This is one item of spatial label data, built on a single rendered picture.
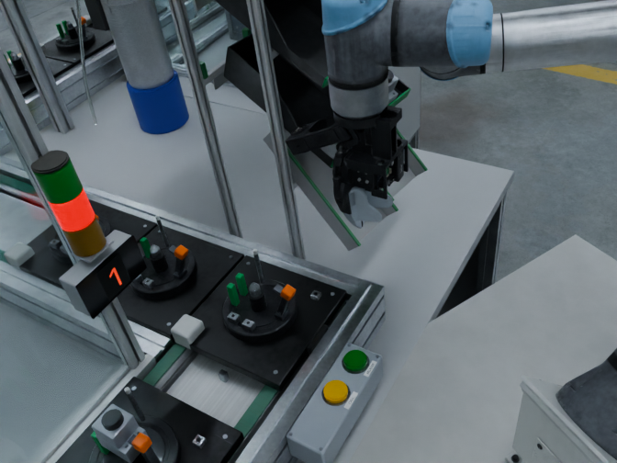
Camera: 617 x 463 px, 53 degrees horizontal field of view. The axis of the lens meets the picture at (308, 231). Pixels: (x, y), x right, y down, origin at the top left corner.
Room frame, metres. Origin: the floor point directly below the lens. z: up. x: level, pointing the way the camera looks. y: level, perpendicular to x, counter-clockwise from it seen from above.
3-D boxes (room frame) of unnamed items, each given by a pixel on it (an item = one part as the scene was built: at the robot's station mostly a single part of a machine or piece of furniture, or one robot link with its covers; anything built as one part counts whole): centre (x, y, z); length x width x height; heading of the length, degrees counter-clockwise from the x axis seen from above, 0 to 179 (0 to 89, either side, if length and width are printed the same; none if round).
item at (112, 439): (0.53, 0.33, 1.06); 0.08 x 0.04 x 0.07; 52
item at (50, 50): (2.22, 0.72, 1.01); 0.24 x 0.24 x 0.13; 53
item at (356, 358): (0.66, -0.05, 0.96); 0.04 x 0.04 x 0.02
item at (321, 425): (0.60, 0.00, 0.93); 0.21 x 0.07 x 0.06; 143
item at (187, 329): (0.80, 0.11, 1.01); 0.24 x 0.24 x 0.13; 53
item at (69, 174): (0.72, 0.32, 1.38); 0.05 x 0.05 x 0.05
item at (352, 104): (0.71, -0.09, 1.45); 0.08 x 0.08 x 0.05
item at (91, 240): (0.72, 0.32, 1.28); 0.05 x 0.05 x 0.05
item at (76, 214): (0.72, 0.32, 1.33); 0.05 x 0.05 x 0.05
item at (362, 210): (0.69, -0.08, 1.27); 0.06 x 0.03 x 0.09; 53
